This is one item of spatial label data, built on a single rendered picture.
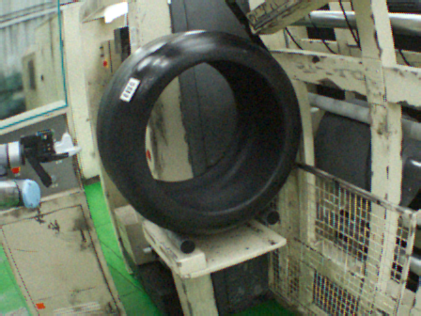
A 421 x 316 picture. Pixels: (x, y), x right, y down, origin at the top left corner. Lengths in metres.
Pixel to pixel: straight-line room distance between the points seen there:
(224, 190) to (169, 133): 0.26
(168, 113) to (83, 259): 0.85
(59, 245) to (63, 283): 0.22
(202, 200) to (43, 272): 0.94
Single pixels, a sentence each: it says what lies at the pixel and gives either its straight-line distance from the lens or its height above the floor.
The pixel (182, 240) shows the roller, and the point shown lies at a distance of 1.32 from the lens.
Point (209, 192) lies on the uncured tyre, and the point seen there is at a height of 0.94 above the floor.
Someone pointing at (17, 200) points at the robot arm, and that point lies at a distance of 1.11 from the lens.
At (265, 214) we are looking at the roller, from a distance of 1.42.
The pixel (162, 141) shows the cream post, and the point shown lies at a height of 1.11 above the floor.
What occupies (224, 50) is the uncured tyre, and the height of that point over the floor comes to 1.42.
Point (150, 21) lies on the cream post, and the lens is 1.54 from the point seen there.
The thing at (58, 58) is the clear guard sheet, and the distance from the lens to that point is 1.87.
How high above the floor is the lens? 1.52
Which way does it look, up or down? 18 degrees down
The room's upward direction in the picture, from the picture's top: 8 degrees counter-clockwise
